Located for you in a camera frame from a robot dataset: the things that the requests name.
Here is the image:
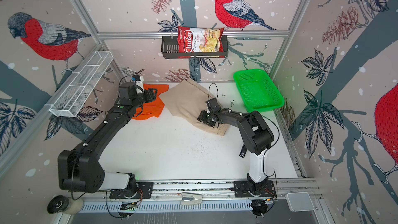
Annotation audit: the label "orange shorts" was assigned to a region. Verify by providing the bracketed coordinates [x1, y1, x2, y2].
[133, 84, 169, 120]

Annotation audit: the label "beige shorts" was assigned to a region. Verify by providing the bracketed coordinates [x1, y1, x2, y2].
[160, 79, 229, 136]

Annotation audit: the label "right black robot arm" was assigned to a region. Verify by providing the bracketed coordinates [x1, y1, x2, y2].
[198, 108, 275, 195]

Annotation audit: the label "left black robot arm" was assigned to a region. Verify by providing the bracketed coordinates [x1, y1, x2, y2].
[58, 83, 158, 193]

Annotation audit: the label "small black marker object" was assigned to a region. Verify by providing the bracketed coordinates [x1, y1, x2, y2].
[239, 145, 247, 158]

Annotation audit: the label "green plastic basket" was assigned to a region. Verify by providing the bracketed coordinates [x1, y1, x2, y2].
[233, 69, 285, 112]

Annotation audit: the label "red cassava chips bag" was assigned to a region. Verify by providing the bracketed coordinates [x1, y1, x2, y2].
[178, 27, 226, 58]

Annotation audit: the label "grey clip tool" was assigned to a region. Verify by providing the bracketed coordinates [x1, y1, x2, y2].
[180, 192, 203, 205]

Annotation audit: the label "white square box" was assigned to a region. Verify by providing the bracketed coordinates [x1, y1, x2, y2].
[286, 192, 315, 212]

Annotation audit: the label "tape roll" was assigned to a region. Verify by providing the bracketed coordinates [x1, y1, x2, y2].
[47, 195, 84, 215]

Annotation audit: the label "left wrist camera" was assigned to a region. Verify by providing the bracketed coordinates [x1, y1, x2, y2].
[131, 74, 144, 93]

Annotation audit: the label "black wall basket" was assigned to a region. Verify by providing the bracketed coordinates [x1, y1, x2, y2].
[161, 36, 229, 59]

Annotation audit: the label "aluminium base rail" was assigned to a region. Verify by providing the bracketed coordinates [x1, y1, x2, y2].
[80, 178, 322, 217]

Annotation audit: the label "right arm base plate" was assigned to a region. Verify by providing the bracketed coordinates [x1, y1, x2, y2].
[231, 180, 277, 198]

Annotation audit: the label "white wire mesh shelf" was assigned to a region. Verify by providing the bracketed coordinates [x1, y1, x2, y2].
[49, 51, 114, 117]

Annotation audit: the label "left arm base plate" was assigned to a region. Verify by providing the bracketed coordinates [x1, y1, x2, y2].
[109, 181, 154, 200]

